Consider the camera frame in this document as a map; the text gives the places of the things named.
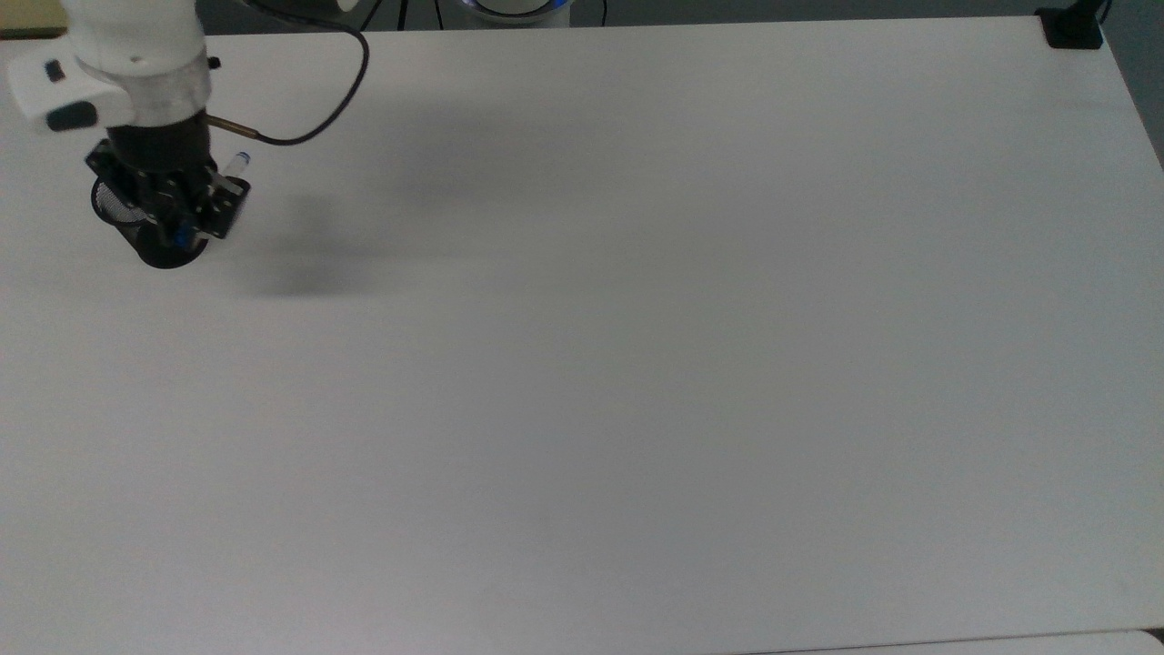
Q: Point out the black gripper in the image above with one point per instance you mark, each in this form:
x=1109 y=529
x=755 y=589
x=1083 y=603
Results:
x=173 y=177

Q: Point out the blue and white marker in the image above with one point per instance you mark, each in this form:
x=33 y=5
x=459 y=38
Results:
x=238 y=164

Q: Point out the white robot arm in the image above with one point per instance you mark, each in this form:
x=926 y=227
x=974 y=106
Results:
x=127 y=64

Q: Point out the black mesh pen cup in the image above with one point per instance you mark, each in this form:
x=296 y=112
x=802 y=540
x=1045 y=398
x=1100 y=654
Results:
x=164 y=256

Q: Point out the yellow wooden table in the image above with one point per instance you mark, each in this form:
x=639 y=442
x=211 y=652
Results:
x=32 y=16

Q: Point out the white adjacent table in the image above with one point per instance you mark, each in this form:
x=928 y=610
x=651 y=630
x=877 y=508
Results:
x=982 y=644

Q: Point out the black table clamp mount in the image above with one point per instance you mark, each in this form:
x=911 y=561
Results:
x=1073 y=27

